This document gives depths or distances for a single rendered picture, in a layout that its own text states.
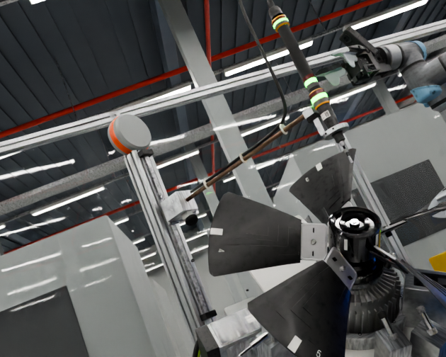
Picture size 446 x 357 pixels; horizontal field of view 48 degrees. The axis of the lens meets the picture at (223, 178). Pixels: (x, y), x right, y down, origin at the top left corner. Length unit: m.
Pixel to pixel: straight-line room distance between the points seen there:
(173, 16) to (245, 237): 5.66
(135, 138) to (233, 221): 0.68
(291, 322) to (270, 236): 0.29
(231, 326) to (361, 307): 0.31
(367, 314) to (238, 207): 0.40
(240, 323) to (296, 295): 0.20
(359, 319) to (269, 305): 0.32
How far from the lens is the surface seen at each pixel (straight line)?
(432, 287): 1.09
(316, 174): 1.48
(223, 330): 1.20
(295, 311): 1.04
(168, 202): 1.68
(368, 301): 1.24
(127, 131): 1.83
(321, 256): 1.24
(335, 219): 1.21
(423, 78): 1.58
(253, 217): 1.27
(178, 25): 6.69
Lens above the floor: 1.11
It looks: 16 degrees up
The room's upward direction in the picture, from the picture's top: 23 degrees counter-clockwise
